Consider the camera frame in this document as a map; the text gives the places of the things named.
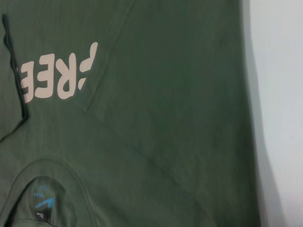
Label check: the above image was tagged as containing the dark green FREE T-shirt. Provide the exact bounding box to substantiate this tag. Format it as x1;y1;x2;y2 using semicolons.
0;0;260;227

